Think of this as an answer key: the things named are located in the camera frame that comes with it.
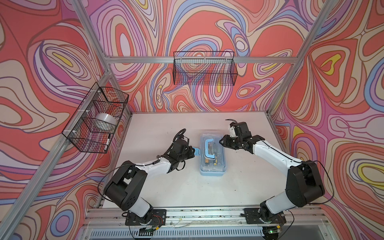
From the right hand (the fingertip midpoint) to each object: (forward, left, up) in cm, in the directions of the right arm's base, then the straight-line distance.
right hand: (222, 145), depth 88 cm
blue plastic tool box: (-9, +7, +1) cm, 11 cm away
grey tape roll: (0, +60, +24) cm, 64 cm away
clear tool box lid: (+9, +5, 0) cm, 10 cm away
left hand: (-1, +15, -2) cm, 15 cm away
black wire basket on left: (-5, +69, +24) cm, 73 cm away
